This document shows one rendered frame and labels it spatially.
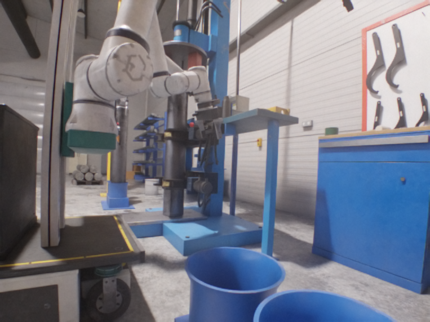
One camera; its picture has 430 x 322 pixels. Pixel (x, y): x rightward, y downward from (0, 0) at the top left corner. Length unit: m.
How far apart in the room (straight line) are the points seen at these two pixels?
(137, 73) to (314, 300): 0.80
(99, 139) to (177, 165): 1.41
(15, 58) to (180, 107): 12.30
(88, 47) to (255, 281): 13.83
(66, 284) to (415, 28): 3.40
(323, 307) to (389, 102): 2.60
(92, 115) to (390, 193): 1.64
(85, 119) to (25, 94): 12.56
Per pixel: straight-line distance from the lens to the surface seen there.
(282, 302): 0.60
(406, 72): 3.05
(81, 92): 0.91
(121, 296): 1.08
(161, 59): 1.12
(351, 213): 1.78
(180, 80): 0.98
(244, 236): 1.95
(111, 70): 0.74
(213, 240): 1.78
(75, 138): 0.85
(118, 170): 3.38
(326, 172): 1.86
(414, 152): 1.64
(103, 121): 0.87
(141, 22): 0.88
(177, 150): 2.18
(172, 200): 2.20
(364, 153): 1.73
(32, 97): 13.32
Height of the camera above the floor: 0.66
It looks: 1 degrees down
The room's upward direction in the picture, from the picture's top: 2 degrees clockwise
